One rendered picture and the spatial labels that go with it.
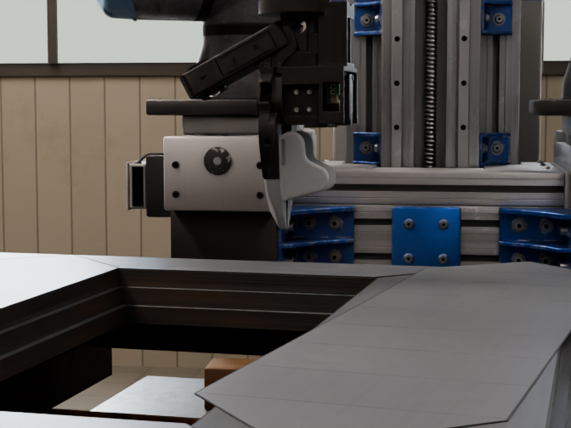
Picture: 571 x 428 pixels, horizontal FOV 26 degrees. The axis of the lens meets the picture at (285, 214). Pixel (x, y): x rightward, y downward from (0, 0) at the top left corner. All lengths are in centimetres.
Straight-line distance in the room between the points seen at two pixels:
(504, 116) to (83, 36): 324
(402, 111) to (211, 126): 27
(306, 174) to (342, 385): 43
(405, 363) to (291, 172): 38
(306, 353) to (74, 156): 411
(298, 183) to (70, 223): 382
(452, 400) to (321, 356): 14
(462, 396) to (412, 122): 103
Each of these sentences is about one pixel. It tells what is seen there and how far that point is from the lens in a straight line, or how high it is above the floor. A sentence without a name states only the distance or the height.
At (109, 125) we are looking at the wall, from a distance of 486.
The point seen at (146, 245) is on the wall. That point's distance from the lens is 486.
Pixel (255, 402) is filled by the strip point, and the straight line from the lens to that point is 70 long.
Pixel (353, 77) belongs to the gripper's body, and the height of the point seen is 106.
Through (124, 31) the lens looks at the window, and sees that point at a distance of 483.
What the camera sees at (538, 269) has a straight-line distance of 126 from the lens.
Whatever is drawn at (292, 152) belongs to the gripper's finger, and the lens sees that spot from 114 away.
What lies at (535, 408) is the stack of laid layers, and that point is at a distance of 70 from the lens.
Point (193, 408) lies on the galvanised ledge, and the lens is 146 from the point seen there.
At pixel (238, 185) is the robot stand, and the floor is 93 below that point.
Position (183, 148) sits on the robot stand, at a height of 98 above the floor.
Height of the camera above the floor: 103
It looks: 5 degrees down
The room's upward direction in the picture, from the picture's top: straight up
